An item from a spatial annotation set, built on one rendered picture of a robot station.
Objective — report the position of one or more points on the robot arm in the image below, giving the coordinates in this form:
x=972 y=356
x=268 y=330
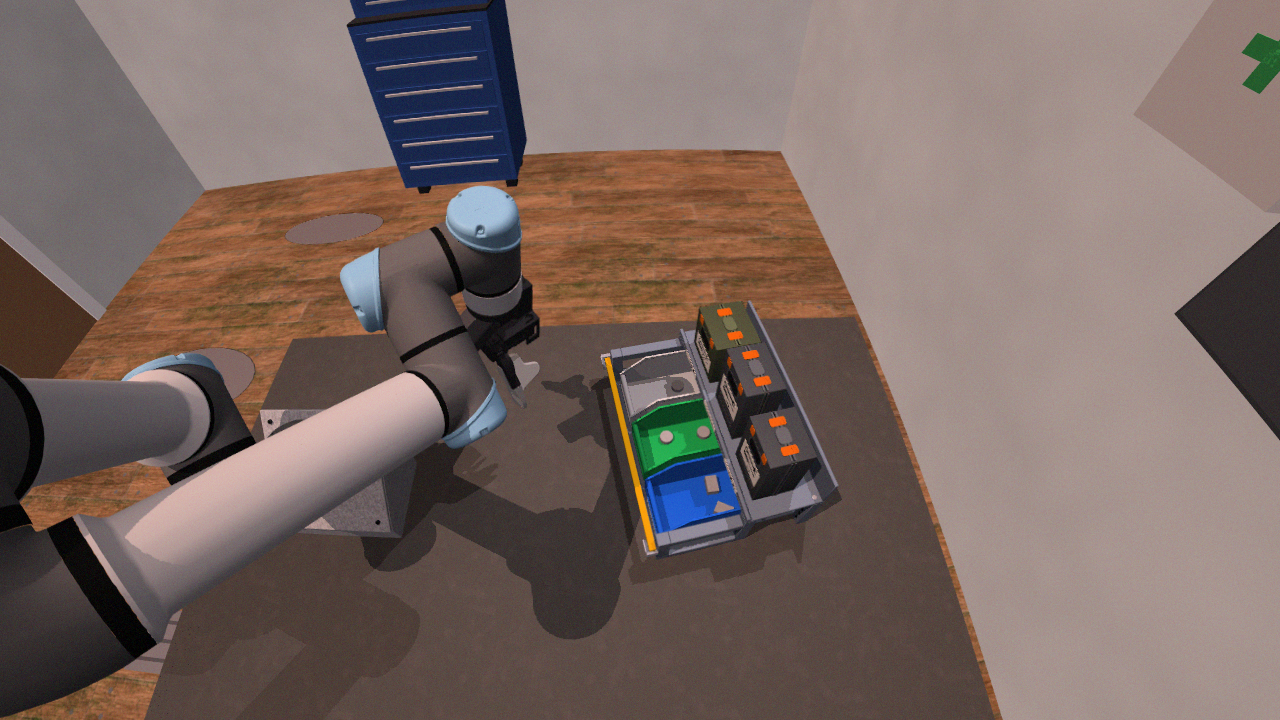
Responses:
x=167 y=550

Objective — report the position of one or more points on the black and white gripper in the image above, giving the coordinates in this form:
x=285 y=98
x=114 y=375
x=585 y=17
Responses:
x=515 y=373

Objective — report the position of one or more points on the grey metal shelf rack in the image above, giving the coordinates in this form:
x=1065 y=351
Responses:
x=811 y=492

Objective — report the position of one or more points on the yellow bar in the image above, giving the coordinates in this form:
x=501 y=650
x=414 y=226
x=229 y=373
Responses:
x=629 y=453

